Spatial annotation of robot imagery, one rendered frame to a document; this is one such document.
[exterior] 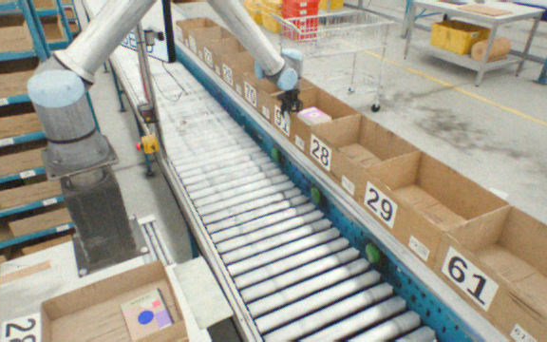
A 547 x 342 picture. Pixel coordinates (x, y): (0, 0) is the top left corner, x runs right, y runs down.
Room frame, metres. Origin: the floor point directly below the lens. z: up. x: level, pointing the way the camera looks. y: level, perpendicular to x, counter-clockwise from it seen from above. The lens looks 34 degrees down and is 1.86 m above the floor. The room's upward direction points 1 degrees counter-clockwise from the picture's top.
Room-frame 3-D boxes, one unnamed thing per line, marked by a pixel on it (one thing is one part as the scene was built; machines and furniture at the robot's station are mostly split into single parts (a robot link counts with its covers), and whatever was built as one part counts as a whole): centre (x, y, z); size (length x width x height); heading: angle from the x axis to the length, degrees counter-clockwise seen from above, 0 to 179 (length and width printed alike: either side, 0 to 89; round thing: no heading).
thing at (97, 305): (0.77, 0.49, 0.80); 0.38 x 0.28 x 0.10; 116
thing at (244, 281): (1.06, -0.09, 0.72); 0.52 x 0.05 x 0.05; 115
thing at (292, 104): (1.73, -0.13, 1.11); 0.09 x 0.08 x 0.12; 25
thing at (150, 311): (0.81, 0.40, 0.76); 0.19 x 0.14 x 0.02; 30
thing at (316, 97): (1.82, -0.25, 0.96); 0.39 x 0.29 x 0.17; 25
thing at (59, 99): (1.17, 0.65, 1.36); 0.17 x 0.15 x 0.18; 26
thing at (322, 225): (1.18, -0.04, 0.72); 0.52 x 0.05 x 0.05; 115
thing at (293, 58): (1.74, -0.12, 1.28); 0.10 x 0.09 x 0.12; 116
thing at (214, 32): (3.23, 0.41, 0.96); 0.39 x 0.29 x 0.17; 25
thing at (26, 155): (1.91, 1.31, 0.79); 0.40 x 0.30 x 0.10; 116
